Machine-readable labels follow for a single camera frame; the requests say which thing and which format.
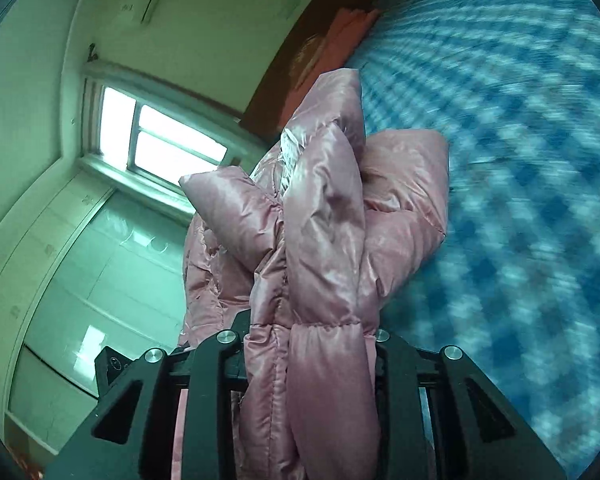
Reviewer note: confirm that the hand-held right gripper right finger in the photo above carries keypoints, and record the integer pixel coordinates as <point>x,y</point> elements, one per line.
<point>405,410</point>

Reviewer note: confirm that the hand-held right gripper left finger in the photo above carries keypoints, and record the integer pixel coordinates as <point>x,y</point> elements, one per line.
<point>207,410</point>

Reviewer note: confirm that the pink down jacket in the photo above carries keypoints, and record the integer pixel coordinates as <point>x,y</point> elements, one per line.
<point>325,240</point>

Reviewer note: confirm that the white framed window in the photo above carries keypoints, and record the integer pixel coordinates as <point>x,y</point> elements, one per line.
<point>150,135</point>

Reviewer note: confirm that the bed with blue checkered sheet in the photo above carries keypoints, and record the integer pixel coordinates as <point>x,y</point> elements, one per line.
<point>530,160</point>

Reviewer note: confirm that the salmon pink pillow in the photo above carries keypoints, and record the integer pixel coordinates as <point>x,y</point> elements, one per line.
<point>337,45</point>

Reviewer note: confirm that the brown wooden headboard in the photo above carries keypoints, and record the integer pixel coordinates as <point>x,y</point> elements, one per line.
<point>300,45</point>

